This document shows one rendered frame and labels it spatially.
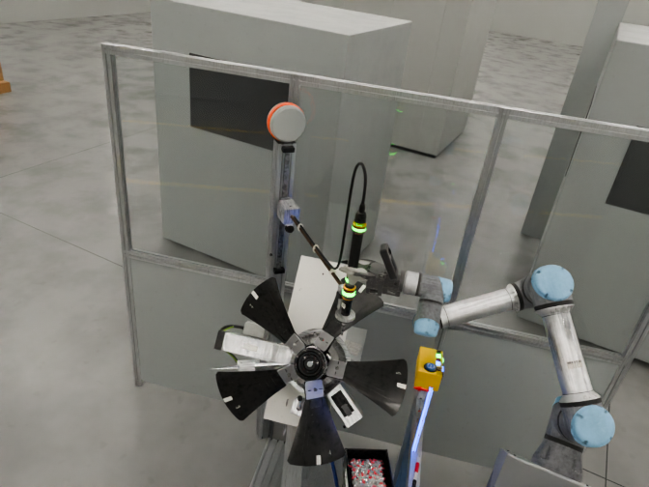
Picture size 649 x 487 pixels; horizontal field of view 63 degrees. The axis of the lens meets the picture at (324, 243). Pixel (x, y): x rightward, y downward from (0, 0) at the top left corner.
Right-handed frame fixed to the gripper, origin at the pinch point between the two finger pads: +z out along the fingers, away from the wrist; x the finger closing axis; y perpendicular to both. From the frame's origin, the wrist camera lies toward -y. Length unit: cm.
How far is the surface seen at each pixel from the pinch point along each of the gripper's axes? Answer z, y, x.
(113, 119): 124, -9, 70
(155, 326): 110, 111, 71
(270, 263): 40, 42, 54
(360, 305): -6.9, 24.9, 13.4
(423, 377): -37, 59, 21
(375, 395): -18, 47, -8
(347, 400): -9, 59, -1
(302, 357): 9.8, 40.3, -3.5
